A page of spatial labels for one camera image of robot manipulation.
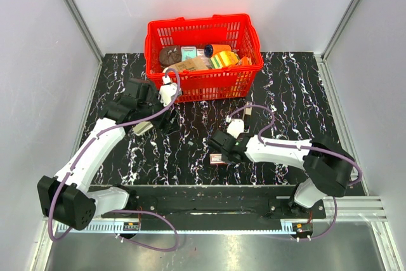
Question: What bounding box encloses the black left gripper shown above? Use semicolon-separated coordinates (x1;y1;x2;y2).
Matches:
138;91;181;135

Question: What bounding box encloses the beige stapler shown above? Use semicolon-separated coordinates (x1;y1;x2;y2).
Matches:
133;121;153;136

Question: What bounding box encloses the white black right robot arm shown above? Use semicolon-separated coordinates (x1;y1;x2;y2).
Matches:
209;130;355;218

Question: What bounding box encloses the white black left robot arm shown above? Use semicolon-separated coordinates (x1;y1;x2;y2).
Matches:
37;77;181;230

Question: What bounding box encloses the staple box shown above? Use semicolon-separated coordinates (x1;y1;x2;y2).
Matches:
209;154;226;165

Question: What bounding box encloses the cardboard box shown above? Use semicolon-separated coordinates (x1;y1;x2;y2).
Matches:
163;56;212;72

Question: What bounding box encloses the brown round item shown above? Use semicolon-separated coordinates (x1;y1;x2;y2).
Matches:
159;45;182;67

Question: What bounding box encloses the teal small box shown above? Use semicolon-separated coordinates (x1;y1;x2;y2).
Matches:
181;46;197;62

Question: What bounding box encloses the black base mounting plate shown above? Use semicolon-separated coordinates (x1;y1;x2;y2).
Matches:
100;197;326;220

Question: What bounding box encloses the yellow green striped box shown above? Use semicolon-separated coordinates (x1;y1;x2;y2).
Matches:
210;51;240;69

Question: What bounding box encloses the orange cylinder can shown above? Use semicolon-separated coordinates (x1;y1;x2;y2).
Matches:
204;44;232;58

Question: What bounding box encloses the orange packet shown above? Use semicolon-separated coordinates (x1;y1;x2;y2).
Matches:
235;56;252;66

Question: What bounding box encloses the red plastic basket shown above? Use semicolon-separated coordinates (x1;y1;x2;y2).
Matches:
145;14;263;102

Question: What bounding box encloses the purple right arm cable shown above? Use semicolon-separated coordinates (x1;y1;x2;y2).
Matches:
228;104;363;242

